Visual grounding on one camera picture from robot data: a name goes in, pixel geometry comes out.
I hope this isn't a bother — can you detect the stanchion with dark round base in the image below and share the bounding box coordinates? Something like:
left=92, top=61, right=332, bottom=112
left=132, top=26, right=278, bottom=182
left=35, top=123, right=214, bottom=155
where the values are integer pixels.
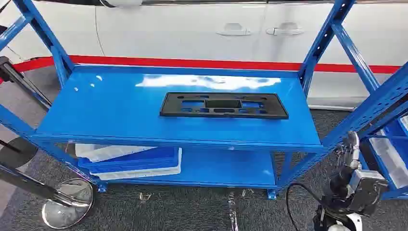
left=0, top=137, right=39, bottom=170

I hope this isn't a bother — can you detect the clear plastic bin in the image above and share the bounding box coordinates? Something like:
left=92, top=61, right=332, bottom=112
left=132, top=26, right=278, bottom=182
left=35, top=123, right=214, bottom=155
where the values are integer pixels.
left=369, top=128, right=408, bottom=189

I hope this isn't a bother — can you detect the white car door handle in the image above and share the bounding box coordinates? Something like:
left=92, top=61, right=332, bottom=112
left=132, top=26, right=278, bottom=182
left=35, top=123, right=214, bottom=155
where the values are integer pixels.
left=216, top=22, right=252, bottom=37
left=266, top=22, right=306, bottom=36

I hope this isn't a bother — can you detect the black stanchion post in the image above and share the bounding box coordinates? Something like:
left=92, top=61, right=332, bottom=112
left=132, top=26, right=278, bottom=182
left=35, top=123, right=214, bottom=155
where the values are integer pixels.
left=0, top=56, right=53, bottom=111

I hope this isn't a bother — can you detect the red barrier belt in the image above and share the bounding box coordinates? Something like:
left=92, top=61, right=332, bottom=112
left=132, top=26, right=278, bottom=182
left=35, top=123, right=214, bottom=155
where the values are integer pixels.
left=0, top=55, right=402, bottom=84

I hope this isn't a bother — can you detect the blue metal shelf rack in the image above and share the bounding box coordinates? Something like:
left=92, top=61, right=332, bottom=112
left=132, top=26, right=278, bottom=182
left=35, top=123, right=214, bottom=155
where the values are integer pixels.
left=0, top=0, right=408, bottom=201

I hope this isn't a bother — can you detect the white car side mirror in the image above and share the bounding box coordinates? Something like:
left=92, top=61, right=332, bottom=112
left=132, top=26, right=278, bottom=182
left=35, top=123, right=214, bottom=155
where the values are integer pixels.
left=99, top=0, right=143, bottom=9

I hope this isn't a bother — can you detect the black plastic plate bracket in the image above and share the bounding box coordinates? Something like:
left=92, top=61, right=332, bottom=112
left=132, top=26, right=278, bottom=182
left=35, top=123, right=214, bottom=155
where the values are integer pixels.
left=159, top=91, right=290, bottom=120

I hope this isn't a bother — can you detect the blue rack with bins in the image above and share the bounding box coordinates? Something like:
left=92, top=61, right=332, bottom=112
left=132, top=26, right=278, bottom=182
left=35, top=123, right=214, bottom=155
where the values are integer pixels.
left=359, top=108, right=408, bottom=202

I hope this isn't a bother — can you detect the translucent white plastic tray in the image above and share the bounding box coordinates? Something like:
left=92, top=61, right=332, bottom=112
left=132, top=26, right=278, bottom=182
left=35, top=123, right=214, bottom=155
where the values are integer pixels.
left=74, top=143, right=157, bottom=164

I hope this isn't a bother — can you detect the white car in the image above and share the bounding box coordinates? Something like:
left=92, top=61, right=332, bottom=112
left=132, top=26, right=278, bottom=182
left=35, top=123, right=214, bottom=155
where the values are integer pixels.
left=0, top=0, right=408, bottom=111

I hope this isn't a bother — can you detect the black cable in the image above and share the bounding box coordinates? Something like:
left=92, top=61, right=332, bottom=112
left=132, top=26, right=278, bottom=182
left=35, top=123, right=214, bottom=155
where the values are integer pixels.
left=285, top=182, right=323, bottom=231

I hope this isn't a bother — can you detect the white plastic crate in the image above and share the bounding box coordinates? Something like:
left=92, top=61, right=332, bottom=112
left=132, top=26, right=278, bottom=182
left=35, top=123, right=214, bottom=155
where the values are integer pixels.
left=89, top=147, right=183, bottom=182

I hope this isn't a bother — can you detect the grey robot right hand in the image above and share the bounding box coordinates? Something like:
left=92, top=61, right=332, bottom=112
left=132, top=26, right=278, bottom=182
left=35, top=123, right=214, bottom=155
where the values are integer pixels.
left=335, top=130, right=362, bottom=171

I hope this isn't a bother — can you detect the stanchion with chrome round base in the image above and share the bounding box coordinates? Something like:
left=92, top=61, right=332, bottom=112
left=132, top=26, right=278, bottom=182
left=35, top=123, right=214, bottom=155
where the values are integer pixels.
left=0, top=164, right=96, bottom=230

